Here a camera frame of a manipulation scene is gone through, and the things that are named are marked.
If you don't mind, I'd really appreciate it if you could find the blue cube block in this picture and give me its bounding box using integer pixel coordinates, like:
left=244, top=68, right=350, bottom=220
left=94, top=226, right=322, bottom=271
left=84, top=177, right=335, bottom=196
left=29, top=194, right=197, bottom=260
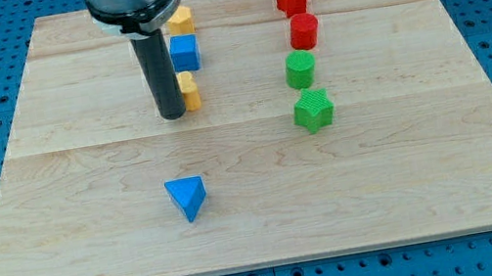
left=169, top=33, right=201, bottom=72

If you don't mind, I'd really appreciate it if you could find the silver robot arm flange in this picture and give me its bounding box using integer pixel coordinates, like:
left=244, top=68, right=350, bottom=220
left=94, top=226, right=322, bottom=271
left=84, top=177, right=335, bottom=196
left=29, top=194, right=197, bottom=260
left=84, top=0, right=181, bottom=40

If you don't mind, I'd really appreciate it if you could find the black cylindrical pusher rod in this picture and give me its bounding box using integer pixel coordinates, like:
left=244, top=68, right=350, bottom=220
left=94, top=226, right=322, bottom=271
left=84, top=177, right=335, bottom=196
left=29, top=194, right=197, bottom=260
left=131, top=30, right=186, bottom=120

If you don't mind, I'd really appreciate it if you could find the yellow heart block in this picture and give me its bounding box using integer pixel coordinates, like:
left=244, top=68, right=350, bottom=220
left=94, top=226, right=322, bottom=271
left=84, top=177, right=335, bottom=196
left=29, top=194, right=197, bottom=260
left=177, top=71, right=202, bottom=112

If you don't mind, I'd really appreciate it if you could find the yellow pentagon block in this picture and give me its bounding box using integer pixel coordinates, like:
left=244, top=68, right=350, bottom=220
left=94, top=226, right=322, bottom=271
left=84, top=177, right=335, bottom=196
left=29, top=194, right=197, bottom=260
left=166, top=5, right=196, bottom=36

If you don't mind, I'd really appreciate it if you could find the wooden board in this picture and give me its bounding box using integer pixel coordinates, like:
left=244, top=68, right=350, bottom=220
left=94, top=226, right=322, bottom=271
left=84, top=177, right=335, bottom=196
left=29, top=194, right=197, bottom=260
left=0, top=0, right=492, bottom=276

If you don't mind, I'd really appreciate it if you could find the green star block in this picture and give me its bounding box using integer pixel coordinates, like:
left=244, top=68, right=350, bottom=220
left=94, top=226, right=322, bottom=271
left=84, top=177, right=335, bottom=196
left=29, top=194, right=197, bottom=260
left=293, top=88, right=335, bottom=134

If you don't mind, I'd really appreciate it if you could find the green cylinder block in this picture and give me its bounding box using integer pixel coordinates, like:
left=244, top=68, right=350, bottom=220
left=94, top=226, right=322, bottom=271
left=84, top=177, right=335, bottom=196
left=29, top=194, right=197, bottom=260
left=285, top=50, right=316, bottom=89

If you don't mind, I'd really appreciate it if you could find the blue triangle block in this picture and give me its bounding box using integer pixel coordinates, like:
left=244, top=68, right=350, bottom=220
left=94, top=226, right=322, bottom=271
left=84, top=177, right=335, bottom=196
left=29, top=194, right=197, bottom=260
left=164, top=175, right=206, bottom=223

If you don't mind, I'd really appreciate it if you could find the red cylinder block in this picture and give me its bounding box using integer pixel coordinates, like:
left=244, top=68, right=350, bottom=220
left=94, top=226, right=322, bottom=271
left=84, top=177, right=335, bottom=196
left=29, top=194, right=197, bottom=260
left=290, top=13, right=319, bottom=50

